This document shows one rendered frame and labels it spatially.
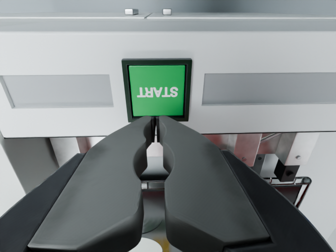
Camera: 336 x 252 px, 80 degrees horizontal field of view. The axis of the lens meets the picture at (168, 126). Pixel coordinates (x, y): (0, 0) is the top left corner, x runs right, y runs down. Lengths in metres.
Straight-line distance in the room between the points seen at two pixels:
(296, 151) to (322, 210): 0.34
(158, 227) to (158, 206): 0.06
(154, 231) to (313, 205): 0.39
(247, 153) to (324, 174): 0.28
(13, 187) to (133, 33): 0.21
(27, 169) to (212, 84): 0.22
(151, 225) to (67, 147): 0.21
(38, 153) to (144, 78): 0.18
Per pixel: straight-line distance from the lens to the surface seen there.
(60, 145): 0.30
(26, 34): 0.20
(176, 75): 0.17
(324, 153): 0.52
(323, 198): 0.62
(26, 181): 0.28
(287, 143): 0.34
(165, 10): 0.51
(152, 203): 0.36
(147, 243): 0.46
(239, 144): 0.29
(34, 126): 0.23
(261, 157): 0.40
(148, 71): 0.17
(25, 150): 0.28
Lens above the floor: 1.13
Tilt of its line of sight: 60 degrees down
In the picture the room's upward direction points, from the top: 175 degrees clockwise
